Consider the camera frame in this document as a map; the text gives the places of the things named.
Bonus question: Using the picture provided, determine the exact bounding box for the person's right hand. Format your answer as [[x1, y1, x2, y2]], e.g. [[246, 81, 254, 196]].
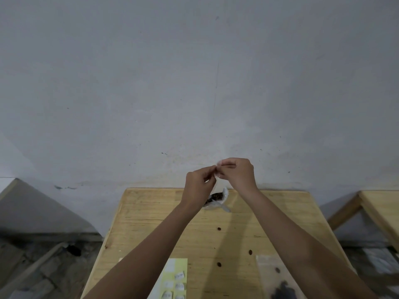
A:
[[215, 157, 258, 196]]

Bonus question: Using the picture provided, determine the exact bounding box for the wooden stick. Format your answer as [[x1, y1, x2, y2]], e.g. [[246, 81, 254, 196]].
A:
[[0, 243, 68, 299]]

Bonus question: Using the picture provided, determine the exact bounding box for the person's right forearm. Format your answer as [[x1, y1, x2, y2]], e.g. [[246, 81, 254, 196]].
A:
[[243, 188, 379, 299]]

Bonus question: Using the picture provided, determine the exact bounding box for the light wooden side table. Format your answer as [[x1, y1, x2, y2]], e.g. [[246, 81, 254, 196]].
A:
[[327, 190, 399, 252]]

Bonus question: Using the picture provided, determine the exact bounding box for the person's left forearm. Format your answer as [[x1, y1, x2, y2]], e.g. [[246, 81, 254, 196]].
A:
[[82, 202, 203, 299]]

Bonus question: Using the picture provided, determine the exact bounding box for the pale yellow label sheet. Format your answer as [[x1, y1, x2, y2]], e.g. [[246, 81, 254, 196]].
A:
[[155, 258, 188, 299]]

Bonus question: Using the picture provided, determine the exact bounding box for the person's left hand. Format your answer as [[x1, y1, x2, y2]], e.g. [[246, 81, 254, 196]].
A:
[[180, 164, 217, 212]]

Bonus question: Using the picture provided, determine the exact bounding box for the large clear plastic bag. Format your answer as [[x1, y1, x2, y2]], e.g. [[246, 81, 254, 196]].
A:
[[202, 187, 231, 213]]

